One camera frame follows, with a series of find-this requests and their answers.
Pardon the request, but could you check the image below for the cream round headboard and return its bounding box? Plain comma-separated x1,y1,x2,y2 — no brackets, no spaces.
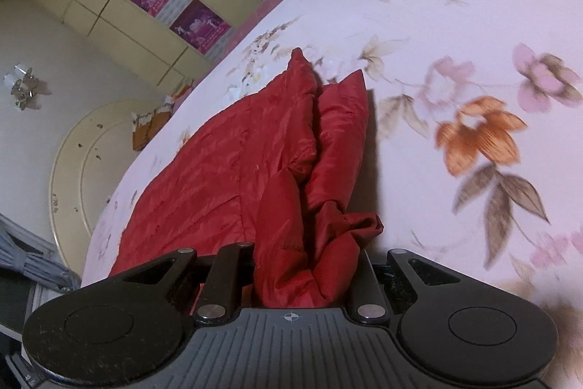
48,99,173,269

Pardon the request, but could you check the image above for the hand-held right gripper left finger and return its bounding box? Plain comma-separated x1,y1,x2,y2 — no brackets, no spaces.
122,242,257,324

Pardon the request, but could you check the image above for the red quilted jacket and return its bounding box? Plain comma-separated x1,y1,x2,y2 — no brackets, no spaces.
109,47,384,309

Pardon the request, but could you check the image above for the grey curtain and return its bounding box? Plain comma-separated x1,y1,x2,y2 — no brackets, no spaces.
0,213,81,295

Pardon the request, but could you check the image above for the floral white bed sheet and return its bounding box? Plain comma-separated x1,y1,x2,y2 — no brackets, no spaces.
79,0,583,389

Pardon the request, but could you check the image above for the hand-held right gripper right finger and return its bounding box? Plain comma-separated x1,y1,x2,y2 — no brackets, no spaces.
347,249,462,324

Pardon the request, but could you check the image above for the orange woven bag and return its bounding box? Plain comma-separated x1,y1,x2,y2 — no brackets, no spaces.
132,104,173,151

